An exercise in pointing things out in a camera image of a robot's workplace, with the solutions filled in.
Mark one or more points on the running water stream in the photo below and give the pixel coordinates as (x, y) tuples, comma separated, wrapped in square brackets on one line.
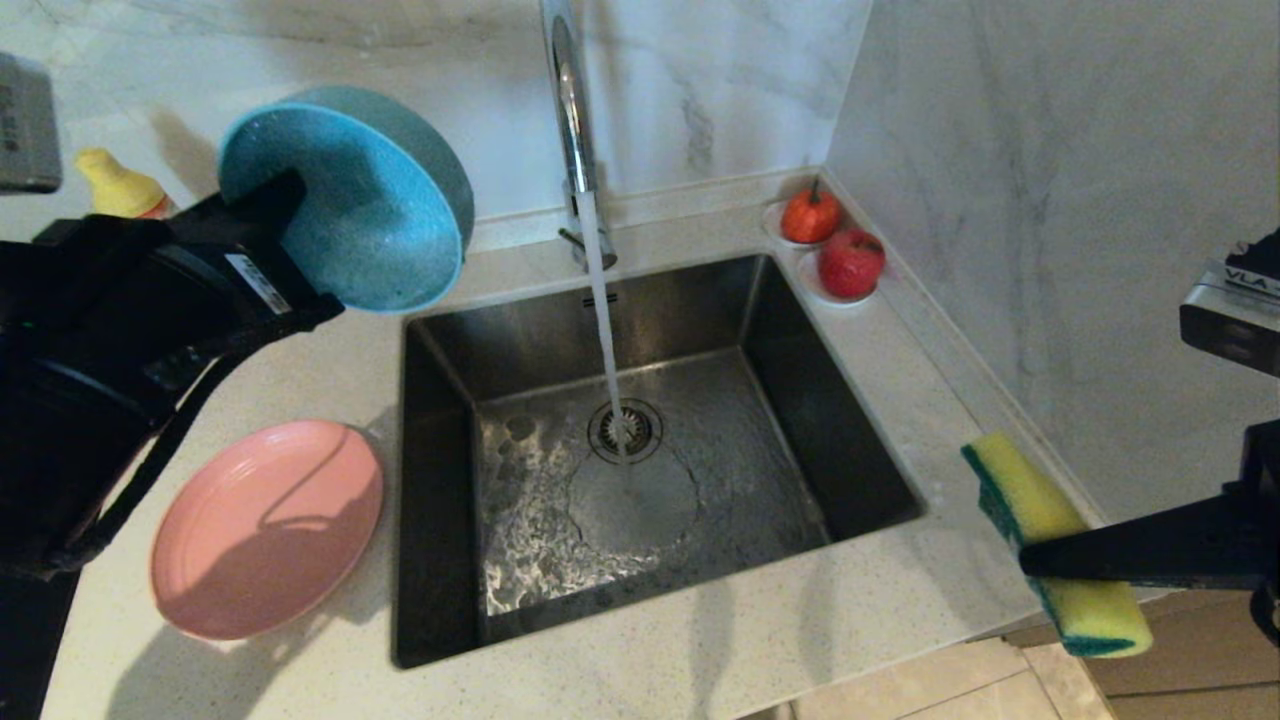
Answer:
[(603, 310)]

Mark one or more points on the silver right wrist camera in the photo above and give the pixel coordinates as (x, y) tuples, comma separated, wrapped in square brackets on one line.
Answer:
[(1235, 320)]

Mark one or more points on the round metal drain strainer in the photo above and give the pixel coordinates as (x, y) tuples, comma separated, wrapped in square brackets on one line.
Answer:
[(640, 432)]

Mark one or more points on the red toy apple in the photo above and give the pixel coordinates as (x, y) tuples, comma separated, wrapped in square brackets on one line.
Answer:
[(852, 262)]

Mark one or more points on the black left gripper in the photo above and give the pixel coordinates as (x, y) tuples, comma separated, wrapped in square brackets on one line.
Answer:
[(130, 300)]

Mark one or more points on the stainless steel sink basin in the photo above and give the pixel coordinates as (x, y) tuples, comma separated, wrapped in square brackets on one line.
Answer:
[(750, 480)]

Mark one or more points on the pink plate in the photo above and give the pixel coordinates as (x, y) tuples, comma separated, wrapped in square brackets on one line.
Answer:
[(260, 530)]

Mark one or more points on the yellow sponge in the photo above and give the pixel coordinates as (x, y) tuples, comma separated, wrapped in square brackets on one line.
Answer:
[(1030, 490)]

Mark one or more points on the light wooden cabinet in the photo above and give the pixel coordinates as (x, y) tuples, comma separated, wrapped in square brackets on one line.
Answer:
[(1180, 680)]

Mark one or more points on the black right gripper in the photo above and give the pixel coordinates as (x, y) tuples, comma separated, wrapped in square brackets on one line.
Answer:
[(1268, 520)]

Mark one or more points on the small white dish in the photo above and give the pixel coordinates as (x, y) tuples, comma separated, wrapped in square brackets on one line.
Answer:
[(810, 285), (772, 228)]

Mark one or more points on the orange dish soap bottle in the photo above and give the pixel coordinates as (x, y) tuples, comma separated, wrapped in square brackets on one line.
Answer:
[(115, 185)]

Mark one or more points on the teal bowl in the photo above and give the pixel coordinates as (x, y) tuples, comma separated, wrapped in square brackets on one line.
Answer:
[(380, 220)]

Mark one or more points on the red toy tomato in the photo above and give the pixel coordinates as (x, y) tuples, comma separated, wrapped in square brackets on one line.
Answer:
[(812, 215)]

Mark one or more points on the chrome gooseneck faucet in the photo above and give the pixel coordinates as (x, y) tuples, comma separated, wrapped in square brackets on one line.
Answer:
[(572, 120)]

